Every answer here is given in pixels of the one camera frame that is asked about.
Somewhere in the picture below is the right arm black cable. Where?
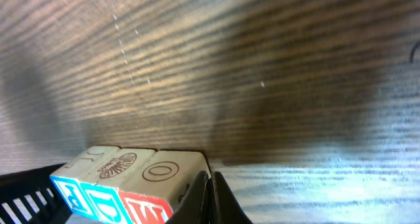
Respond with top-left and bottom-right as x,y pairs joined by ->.
409,39 -> 420,64

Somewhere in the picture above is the white spiral block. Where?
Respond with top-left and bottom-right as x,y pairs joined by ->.
118,151 -> 209,224

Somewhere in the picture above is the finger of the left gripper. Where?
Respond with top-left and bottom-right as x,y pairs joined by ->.
1,164 -> 72,223

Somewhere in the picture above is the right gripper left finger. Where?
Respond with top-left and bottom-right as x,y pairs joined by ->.
166,171 -> 210,224

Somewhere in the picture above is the yellow block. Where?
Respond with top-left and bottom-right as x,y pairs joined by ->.
50,146 -> 120,221

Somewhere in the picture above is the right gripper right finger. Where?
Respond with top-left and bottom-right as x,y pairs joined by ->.
210,171 -> 252,224

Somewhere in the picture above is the red circle block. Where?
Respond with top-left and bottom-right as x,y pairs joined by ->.
79,148 -> 156,223

